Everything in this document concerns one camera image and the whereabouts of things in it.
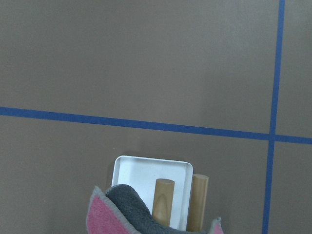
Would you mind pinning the pink and grey cloth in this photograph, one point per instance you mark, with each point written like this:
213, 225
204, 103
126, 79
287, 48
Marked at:
120, 210

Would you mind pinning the white rectangular tray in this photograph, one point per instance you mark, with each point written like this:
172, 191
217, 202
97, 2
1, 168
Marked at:
141, 174

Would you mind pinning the inner wooden rack bar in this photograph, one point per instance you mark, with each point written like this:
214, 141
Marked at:
163, 200

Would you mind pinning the wooden rack bar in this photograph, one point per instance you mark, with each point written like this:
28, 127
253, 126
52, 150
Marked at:
197, 202
163, 200

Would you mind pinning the outer wooden rack bar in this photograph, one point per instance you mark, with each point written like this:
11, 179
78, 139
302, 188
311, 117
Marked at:
197, 202

